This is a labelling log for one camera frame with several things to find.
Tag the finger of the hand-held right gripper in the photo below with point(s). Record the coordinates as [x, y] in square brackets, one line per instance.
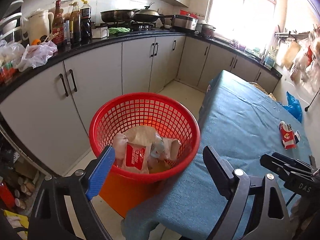
[272, 162]
[292, 161]

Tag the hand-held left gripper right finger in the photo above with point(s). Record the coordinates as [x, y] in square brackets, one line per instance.
[216, 172]

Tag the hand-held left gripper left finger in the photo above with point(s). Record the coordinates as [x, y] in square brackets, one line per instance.
[101, 172]

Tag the red white snack packet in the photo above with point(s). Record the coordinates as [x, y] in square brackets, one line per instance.
[287, 136]

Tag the small blue white wrapper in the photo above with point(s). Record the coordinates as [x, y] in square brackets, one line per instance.
[297, 135]

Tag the red sachet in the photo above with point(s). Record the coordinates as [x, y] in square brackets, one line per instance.
[135, 156]

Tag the brown paper bag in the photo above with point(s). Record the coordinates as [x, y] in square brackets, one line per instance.
[173, 147]

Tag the beige paper wrapper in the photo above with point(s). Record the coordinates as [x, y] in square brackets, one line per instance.
[142, 133]

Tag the red plastic basket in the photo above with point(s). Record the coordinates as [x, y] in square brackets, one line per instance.
[175, 120]

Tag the orange plastic stool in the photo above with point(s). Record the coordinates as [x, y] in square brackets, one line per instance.
[122, 197]

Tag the blue tablecloth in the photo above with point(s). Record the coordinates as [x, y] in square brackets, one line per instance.
[237, 120]

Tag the blue plastic bag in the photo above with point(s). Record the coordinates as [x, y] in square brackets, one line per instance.
[293, 105]

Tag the tan wicker object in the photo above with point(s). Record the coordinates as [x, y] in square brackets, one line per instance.
[262, 88]

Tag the chrome rack tube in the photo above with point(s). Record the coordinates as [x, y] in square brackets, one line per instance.
[22, 150]

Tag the red plastic bottle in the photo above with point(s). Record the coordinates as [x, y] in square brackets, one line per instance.
[5, 195]

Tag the hanging plastic bags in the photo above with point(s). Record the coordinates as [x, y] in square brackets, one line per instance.
[307, 62]

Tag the grey base cabinets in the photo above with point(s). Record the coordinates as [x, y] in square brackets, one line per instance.
[100, 72]

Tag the teal plastic container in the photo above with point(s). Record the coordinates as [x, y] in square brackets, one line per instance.
[269, 61]

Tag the hanging wooden cutting board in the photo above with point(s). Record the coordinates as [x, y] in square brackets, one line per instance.
[290, 53]

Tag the black countertop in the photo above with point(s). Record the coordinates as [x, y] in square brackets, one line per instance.
[75, 47]

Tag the pinkish plastic bag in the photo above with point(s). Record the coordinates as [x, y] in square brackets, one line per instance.
[37, 55]

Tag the red snack jars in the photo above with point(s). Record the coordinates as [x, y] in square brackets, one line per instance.
[5, 72]

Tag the small white box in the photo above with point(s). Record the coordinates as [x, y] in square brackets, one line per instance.
[99, 33]

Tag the dark cooking pot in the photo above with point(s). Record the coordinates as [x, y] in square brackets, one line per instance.
[208, 31]

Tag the green cloth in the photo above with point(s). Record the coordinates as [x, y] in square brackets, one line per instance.
[118, 30]

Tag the orange fruit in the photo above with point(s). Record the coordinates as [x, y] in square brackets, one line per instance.
[36, 42]

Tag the window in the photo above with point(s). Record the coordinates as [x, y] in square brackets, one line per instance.
[240, 17]

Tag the red label sauce bottle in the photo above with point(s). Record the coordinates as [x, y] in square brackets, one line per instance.
[58, 30]

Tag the pile of clear food bags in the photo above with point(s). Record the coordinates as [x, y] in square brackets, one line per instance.
[11, 52]

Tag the dark soy sauce bottle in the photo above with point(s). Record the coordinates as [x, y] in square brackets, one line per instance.
[85, 22]

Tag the silver rice cooker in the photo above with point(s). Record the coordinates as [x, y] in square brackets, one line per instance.
[186, 23]

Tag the gas stove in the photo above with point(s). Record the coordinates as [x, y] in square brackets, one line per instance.
[145, 27]

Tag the brown oil bottle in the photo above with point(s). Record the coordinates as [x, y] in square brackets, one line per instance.
[75, 22]

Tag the white electric kettle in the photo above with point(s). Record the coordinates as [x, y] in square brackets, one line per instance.
[40, 27]

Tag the black frying pan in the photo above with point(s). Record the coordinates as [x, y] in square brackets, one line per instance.
[117, 15]

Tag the red basin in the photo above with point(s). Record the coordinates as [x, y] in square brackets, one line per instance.
[186, 12]

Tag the wok with lid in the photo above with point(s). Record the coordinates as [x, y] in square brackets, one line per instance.
[147, 15]

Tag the white dish rack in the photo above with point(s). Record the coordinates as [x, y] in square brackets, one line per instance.
[10, 27]

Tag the metal wall rack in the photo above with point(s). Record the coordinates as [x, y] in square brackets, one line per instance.
[291, 35]

